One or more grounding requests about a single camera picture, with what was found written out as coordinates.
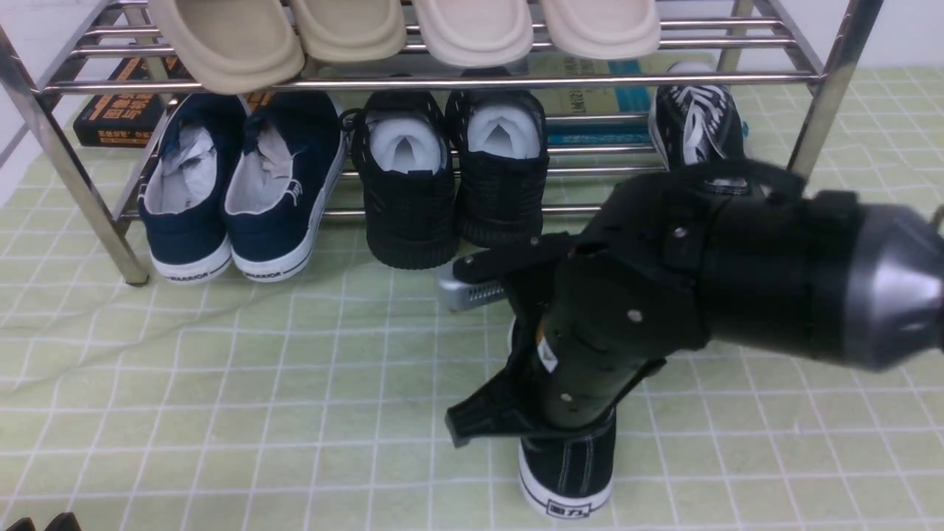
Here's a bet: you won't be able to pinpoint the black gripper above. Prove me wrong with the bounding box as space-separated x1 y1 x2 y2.
436 161 805 448

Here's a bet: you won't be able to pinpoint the black canvas sneaker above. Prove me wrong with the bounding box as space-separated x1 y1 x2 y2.
507 317 617 520
648 83 746 170

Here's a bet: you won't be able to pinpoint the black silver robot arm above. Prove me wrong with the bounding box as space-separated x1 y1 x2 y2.
442 160 943 447

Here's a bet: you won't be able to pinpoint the silver metal shoe rack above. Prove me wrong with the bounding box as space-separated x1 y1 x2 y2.
2 1 884 287

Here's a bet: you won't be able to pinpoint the black knit sneaker right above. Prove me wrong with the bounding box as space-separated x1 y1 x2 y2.
445 88 549 249

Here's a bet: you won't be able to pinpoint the black knit sneaker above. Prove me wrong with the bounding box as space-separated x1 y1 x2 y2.
445 88 549 249
344 91 459 270

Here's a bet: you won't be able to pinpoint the black knit sneaker left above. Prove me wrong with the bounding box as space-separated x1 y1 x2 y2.
344 91 459 270

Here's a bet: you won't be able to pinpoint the navy canvas shoe right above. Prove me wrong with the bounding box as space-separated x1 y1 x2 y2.
223 91 347 282

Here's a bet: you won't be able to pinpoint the navy canvas shoe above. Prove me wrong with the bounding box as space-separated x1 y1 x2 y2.
137 93 249 285
223 91 347 282

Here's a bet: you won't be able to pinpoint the cream slipper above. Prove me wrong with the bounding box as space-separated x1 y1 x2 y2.
540 1 661 60
412 1 534 69

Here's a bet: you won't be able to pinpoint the cream slipper far right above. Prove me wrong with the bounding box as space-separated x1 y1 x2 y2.
540 1 661 60

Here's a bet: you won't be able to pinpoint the tan slipper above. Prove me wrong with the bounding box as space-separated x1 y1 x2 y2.
147 1 305 94
288 1 407 63

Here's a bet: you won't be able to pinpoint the navy canvas shoe left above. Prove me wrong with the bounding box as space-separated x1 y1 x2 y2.
137 93 249 285

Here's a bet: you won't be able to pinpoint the tan slipper far left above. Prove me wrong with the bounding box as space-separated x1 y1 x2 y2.
147 1 305 94

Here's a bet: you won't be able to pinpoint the black orange book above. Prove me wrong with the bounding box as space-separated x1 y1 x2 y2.
73 58 274 148

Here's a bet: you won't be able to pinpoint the black object bottom left corner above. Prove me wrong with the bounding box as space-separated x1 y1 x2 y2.
0 512 83 531

